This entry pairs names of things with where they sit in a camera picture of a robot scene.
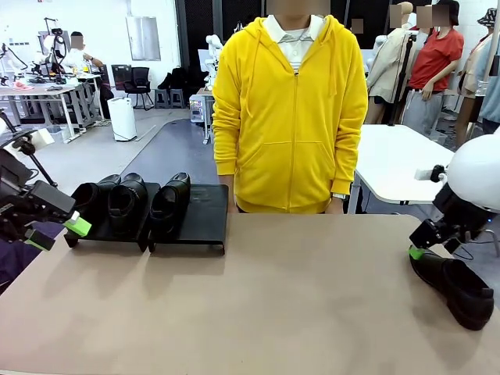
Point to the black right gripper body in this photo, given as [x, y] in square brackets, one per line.
[433, 232]

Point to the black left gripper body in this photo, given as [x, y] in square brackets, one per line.
[47, 203]

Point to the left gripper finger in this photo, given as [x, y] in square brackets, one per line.
[41, 239]
[80, 226]

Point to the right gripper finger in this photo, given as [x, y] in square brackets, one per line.
[416, 253]
[453, 246]

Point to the black leather loafer shoe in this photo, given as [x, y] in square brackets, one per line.
[170, 207]
[90, 203]
[127, 203]
[461, 289]

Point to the person's left forearm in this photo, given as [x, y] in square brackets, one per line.
[345, 156]

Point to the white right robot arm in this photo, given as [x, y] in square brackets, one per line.
[476, 168]

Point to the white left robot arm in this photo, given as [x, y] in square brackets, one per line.
[43, 137]

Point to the person's right forearm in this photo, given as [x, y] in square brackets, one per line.
[224, 148]

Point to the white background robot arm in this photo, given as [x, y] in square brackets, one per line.
[213, 41]

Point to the black metal shoe stand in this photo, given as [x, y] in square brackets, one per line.
[117, 236]
[203, 222]

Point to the person's left hand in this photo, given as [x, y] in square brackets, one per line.
[336, 206]

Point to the person's right hand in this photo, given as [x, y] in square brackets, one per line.
[231, 191]

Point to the purple cloth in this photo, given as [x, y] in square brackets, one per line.
[15, 258]

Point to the black tripod leg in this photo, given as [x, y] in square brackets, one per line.
[45, 172]

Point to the white folding table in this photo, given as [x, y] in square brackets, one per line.
[398, 160]

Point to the white wristwatch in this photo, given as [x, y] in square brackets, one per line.
[339, 196]

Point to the white air purifier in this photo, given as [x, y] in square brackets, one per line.
[122, 121]

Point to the grey background workbench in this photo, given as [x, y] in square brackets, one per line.
[39, 90]

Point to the seated person white shirt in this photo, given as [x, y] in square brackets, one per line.
[78, 56]

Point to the black office chair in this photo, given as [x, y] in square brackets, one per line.
[140, 80]

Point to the grey plastic stool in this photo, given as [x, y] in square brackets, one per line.
[161, 95]
[176, 95]

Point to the black tripod pole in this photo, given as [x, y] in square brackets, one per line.
[404, 78]

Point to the background robot on workbench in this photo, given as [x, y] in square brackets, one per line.
[58, 41]

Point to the computer tower with lights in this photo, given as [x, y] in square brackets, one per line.
[195, 109]

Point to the mannequin in beige coat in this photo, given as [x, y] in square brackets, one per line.
[390, 66]

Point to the mannequin in red shirt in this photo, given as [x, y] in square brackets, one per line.
[435, 58]

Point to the black bag pile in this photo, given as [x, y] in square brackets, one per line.
[177, 78]

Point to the person in yellow hoodie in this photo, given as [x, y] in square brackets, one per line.
[289, 97]

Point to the silver wall panel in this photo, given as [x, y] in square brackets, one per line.
[143, 39]

